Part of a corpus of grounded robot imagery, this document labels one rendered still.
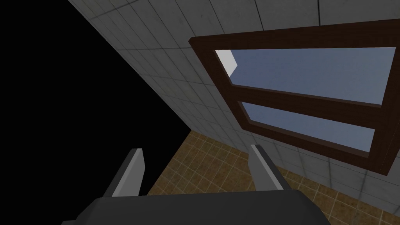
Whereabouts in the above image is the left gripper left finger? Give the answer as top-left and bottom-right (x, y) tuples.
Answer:
(103, 148), (146, 198)

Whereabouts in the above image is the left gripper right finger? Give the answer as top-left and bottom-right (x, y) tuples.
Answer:
(248, 144), (290, 192)

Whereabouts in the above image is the dark brown framed window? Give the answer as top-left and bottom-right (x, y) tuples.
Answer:
(188, 19), (400, 177)

